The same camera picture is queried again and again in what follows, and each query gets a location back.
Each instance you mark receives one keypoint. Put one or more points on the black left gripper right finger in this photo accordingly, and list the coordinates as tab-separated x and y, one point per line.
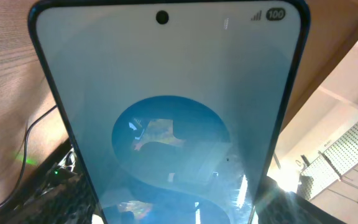
277	206

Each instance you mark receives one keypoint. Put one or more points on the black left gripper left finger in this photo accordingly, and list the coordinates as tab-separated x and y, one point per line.
70	202

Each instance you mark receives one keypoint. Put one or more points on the blue Samsung smartphone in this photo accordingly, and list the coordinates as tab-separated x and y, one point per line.
173	107

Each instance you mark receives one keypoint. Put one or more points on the white pegboard panel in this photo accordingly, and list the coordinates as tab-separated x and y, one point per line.
339	158

